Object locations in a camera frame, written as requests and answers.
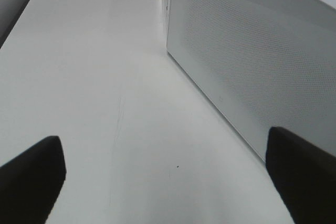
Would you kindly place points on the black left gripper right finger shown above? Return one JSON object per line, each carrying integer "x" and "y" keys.
{"x": 303, "y": 175}

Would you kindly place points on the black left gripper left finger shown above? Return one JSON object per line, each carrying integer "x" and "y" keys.
{"x": 31, "y": 182}

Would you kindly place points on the white microwave door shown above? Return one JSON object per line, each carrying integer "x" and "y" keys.
{"x": 262, "y": 63}

